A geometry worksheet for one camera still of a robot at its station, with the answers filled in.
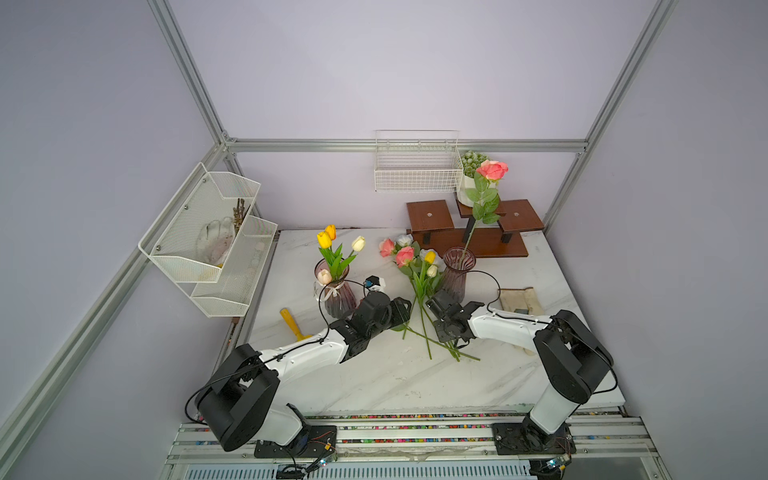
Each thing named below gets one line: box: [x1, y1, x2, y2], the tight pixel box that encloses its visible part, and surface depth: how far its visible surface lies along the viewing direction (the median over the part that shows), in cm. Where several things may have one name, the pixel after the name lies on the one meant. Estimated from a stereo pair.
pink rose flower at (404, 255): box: [396, 246, 415, 268], surface depth 106 cm
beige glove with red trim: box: [498, 287, 544, 315], surface depth 101 cm
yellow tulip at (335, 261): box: [316, 231, 347, 281], surface depth 83 cm
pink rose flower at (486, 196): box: [459, 160, 509, 267], surface depth 83 cm
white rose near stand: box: [396, 234, 414, 247], surface depth 113 cm
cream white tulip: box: [348, 236, 366, 259], surface depth 80 cm
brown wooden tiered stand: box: [406, 199, 545, 258], surface depth 109 cm
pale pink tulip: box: [317, 269, 332, 285], surface depth 72 cm
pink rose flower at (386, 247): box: [379, 238, 394, 258], surface depth 113 cm
